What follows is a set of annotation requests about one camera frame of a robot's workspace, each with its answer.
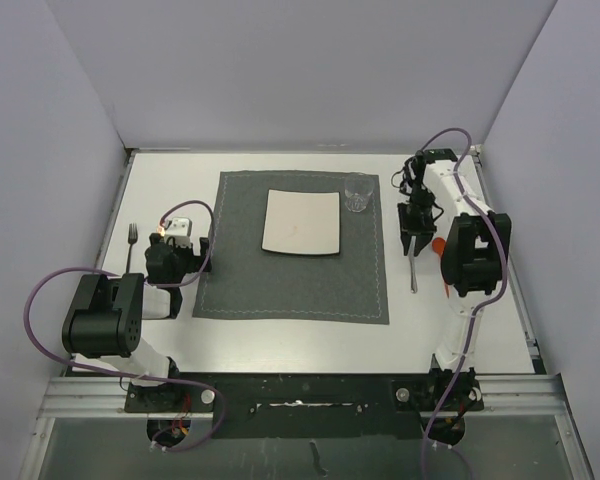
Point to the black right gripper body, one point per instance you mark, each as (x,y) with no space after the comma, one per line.
(417,215)

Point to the orange plastic spoon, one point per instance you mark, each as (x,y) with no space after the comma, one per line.
(438,245)

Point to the white rectangular plate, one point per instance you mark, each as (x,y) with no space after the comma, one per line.
(302,224)

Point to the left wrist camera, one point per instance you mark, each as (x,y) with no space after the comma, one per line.
(177,232)

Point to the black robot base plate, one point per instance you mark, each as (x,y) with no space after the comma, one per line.
(315,423)

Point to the black plastic fork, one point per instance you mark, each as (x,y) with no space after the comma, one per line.
(132,239)

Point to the aluminium frame rail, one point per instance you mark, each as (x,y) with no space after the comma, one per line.
(101,397)

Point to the silver table knife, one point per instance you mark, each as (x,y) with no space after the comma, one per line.
(413,272)

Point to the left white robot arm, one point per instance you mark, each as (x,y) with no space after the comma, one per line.
(105,317)

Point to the clear plastic cup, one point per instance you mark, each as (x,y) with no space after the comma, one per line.
(359,188)

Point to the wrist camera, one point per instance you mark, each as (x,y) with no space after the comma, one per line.
(177,232)
(413,171)

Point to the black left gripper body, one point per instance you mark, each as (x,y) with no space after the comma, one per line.
(186,261)

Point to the grey cloth placemat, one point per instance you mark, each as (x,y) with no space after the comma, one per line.
(248,283)

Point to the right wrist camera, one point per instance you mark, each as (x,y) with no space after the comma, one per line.
(413,171)

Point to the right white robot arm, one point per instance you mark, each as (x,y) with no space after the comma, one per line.
(474,259)

